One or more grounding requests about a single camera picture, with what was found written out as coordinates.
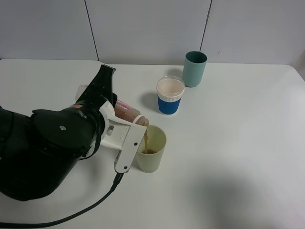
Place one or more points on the blue sleeved paper cup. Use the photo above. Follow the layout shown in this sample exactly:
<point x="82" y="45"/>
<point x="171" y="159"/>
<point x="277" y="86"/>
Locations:
<point x="169" y="93"/>

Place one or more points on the teal plastic cup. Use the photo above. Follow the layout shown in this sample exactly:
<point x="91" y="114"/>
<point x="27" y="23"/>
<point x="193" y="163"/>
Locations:
<point x="193" y="69"/>

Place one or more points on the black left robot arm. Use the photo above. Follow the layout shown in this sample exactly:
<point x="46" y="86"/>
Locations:
<point x="37" y="152"/>

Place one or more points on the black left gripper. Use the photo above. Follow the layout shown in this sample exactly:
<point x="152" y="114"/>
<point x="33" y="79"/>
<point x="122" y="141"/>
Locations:
<point x="85" y="123"/>

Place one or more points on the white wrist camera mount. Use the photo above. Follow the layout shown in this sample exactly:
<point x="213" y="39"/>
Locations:
<point x="120" y="135"/>

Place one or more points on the light green plastic cup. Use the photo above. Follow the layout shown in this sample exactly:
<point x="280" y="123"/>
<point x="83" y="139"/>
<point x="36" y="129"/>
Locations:
<point x="151" y="149"/>

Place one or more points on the clear plastic drink bottle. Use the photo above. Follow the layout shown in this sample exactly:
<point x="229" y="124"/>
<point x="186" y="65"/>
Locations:
<point x="121" y="110"/>

